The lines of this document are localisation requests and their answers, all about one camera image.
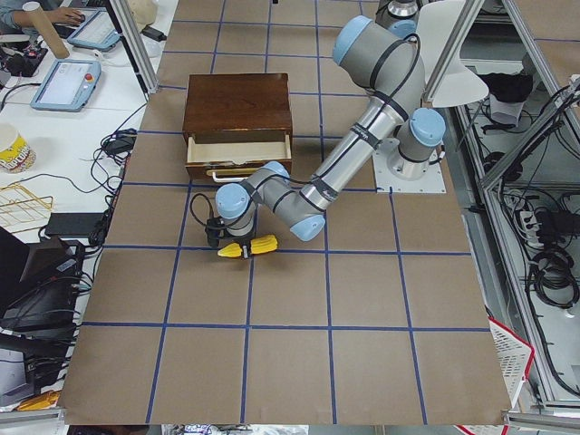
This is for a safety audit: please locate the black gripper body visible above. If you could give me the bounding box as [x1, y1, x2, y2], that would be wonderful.
[222, 227, 256, 247]

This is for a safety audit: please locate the yellow corn cob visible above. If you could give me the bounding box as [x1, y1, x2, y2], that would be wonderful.
[217, 235, 278, 258]

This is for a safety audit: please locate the light wood drawer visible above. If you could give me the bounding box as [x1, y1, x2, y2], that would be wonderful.
[185, 131, 292, 183]

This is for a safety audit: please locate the dark wooden drawer cabinet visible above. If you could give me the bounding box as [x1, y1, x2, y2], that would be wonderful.
[182, 72, 293, 143]

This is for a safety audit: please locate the blue teach pendant near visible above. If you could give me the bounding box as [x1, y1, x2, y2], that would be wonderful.
[30, 60, 102, 112]

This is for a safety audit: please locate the blue teach pendant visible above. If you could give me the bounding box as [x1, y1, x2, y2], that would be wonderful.
[30, 60, 102, 112]
[67, 7, 120, 52]

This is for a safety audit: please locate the paper popcorn cup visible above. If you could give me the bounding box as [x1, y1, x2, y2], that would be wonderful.
[1, 122, 36, 173]

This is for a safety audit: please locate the blue teach pendant far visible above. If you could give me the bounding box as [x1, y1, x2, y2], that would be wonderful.
[67, 7, 120, 52]

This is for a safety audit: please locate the white plastic basket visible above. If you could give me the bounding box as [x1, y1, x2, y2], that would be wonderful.
[488, 316, 535, 410]

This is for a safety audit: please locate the cardboard tube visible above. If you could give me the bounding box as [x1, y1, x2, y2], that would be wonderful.
[22, 1, 70, 59]

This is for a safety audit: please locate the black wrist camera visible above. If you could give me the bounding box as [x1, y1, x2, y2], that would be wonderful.
[205, 217, 225, 248]

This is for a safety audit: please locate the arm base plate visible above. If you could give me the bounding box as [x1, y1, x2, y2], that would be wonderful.
[372, 140, 446, 194]

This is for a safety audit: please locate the gold wire rack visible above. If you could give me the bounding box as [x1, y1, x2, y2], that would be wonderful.
[1, 184, 53, 233]

